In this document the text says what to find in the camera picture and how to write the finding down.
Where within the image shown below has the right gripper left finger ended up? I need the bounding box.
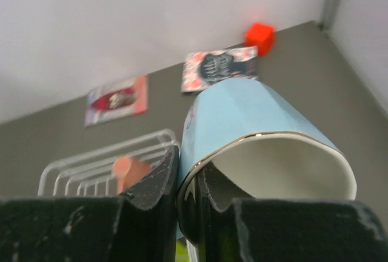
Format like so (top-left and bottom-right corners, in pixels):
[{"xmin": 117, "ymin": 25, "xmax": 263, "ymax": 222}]
[{"xmin": 1, "ymin": 146, "xmax": 179, "ymax": 261}]

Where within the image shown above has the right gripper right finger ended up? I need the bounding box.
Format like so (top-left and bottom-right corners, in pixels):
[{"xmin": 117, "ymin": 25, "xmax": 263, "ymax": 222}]
[{"xmin": 196, "ymin": 170, "xmax": 387, "ymax": 261}]

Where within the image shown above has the lime green plate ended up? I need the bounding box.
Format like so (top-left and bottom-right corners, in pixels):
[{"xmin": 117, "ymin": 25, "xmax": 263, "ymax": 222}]
[{"xmin": 175, "ymin": 237, "xmax": 237, "ymax": 262}]

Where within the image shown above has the pink ceramic mug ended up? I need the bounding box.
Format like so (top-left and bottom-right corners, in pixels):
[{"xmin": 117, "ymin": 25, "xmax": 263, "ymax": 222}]
[{"xmin": 111, "ymin": 156, "xmax": 152, "ymax": 193}]

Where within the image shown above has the white wire dish rack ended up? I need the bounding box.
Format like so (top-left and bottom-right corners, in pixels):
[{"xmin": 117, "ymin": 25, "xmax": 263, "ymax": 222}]
[{"xmin": 38, "ymin": 129, "xmax": 179, "ymax": 197}]

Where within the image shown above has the light blue mug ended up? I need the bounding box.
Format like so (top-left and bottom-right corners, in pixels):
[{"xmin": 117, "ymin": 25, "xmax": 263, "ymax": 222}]
[{"xmin": 177, "ymin": 78, "xmax": 357, "ymax": 246}]

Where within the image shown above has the red pink book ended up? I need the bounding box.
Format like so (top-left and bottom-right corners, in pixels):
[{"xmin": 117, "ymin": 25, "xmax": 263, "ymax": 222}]
[{"xmin": 84, "ymin": 75, "xmax": 149, "ymax": 127}]

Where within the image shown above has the floral dark blue book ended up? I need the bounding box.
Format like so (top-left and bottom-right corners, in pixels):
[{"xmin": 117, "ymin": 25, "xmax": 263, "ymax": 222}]
[{"xmin": 181, "ymin": 47, "xmax": 258, "ymax": 93}]

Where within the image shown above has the orange red cube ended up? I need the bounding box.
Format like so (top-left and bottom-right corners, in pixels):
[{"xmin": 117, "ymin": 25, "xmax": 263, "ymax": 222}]
[{"xmin": 244, "ymin": 22, "xmax": 275, "ymax": 56}]

